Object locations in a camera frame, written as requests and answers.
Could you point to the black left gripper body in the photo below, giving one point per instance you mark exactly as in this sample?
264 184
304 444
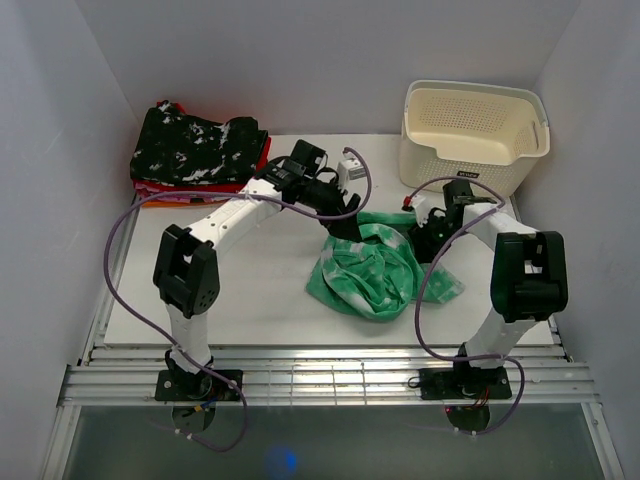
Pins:
323 198

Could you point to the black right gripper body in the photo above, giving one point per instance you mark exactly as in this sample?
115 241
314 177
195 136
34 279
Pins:
431 237

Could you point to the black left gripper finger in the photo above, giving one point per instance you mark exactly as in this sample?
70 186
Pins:
348 207
345 229

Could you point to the green tie-dye trousers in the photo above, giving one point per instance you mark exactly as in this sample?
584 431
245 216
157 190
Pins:
376 278

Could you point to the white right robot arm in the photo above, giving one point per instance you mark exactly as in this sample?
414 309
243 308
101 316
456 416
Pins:
528 285

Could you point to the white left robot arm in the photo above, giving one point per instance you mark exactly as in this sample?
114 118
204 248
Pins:
187 273

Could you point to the red folded trousers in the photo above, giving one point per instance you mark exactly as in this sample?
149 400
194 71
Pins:
252 175

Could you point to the black white patterned folded trousers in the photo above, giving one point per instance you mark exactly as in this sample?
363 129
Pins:
195 145

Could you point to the orange folded trousers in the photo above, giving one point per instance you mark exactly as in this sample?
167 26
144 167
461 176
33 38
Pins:
160 202

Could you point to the pink patterned folded trousers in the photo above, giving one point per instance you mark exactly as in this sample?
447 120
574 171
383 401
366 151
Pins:
147 188

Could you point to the cream perforated plastic basket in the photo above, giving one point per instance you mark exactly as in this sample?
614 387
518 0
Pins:
492 134

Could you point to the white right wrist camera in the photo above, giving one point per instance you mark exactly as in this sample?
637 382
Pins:
420 206

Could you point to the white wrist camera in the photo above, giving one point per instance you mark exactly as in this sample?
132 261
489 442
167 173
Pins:
420 206
349 170

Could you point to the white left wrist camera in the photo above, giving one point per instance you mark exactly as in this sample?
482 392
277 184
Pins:
349 170

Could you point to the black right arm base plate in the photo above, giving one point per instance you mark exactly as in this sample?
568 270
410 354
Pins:
456 383

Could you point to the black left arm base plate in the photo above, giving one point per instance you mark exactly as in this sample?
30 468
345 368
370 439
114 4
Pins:
198 388

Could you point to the aluminium rail frame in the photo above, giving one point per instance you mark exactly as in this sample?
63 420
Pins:
318 374

